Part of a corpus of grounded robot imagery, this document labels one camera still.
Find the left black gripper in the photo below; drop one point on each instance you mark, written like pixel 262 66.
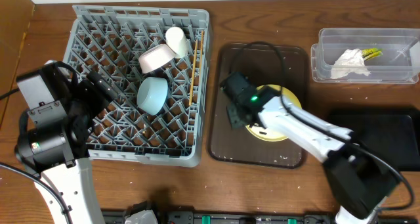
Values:
pixel 99 85

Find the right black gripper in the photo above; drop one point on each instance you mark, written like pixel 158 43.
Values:
pixel 234 110

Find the yellow plate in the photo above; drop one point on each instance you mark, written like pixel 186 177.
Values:
pixel 268 134

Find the light blue bowl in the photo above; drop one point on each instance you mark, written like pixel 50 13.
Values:
pixel 152 95

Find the pink plastic bowl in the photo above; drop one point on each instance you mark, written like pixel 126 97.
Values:
pixel 155 58

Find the wooden chopstick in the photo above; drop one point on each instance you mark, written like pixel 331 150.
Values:
pixel 201 44
pixel 193 73

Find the cream plastic cup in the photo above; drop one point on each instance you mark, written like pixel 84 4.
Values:
pixel 177 41

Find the white napkin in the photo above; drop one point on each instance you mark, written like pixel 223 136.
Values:
pixel 351 61

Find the green snack wrapper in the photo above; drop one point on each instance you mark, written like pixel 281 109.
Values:
pixel 371 53

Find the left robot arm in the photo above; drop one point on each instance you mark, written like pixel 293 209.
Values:
pixel 63 175

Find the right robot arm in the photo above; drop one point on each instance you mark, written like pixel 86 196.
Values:
pixel 359 180

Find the grey dishwasher rack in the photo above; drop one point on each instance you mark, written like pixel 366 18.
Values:
pixel 109 40

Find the dark brown tray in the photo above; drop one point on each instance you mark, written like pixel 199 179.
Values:
pixel 261 65

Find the black bin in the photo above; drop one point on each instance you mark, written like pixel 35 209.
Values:
pixel 391 134

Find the clear plastic bin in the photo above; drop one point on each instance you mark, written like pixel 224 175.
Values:
pixel 399 63

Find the cardboard wall panel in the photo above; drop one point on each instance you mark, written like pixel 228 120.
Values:
pixel 15 19

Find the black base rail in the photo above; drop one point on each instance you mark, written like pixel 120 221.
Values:
pixel 169 213

